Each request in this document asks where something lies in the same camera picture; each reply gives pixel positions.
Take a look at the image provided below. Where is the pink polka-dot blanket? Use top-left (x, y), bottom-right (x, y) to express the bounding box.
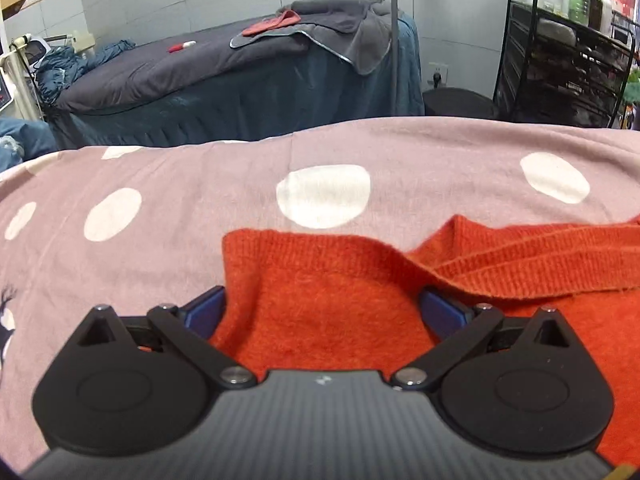
top-left (0, 116), bottom-right (640, 476)

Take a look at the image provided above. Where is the black metal rack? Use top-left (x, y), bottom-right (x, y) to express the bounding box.
top-left (492, 0), bottom-right (637, 129)

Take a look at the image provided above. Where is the dark blue massage bed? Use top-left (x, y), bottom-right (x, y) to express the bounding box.
top-left (47, 0), bottom-right (426, 151)

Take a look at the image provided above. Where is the blue denim cloth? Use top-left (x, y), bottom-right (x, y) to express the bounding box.
top-left (0, 117), bottom-right (59, 172)

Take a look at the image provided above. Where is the metal pole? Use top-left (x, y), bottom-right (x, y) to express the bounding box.
top-left (389, 0), bottom-right (402, 117)

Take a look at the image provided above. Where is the orange knit sweater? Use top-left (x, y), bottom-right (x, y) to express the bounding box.
top-left (209, 214), bottom-right (640, 469)

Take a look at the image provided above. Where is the red cloth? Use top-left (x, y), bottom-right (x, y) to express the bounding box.
top-left (242, 9), bottom-right (302, 38)

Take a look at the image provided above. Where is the black round stool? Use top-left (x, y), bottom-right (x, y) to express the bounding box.
top-left (422, 87), bottom-right (497, 121)

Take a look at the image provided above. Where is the white machine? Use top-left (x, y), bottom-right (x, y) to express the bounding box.
top-left (0, 32), bottom-right (52, 122)

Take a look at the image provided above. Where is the grey towel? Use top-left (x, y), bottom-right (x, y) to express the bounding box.
top-left (230, 0), bottom-right (394, 76)

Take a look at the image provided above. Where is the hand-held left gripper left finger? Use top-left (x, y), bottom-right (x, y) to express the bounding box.
top-left (75, 285), bottom-right (257, 391)

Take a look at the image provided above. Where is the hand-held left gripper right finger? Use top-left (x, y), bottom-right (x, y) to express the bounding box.
top-left (389, 287), bottom-right (576, 390)

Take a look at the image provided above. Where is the crumpled blue cloth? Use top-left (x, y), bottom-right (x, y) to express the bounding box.
top-left (34, 39), bottom-right (137, 104)

